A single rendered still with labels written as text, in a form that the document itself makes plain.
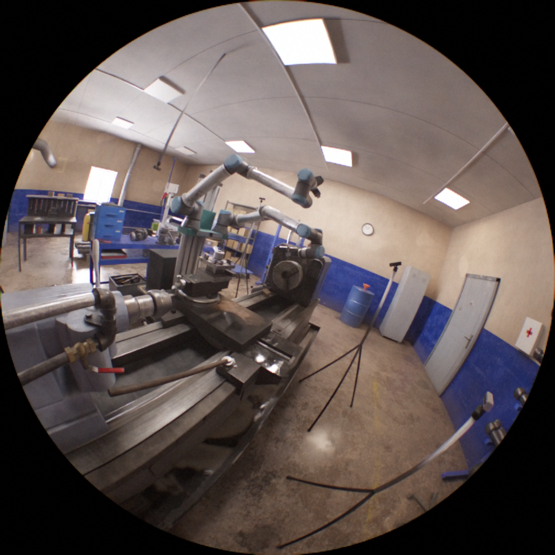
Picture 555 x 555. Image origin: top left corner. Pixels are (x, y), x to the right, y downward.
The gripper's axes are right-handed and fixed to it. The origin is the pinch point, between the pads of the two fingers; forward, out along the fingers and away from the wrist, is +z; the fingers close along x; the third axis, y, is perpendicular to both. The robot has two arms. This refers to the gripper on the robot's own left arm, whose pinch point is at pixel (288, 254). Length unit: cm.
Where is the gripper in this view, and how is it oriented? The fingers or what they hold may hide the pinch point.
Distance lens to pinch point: 156.7
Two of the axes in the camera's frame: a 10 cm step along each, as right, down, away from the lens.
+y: -0.2, -10.0, -0.6
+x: -7.5, 0.6, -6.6
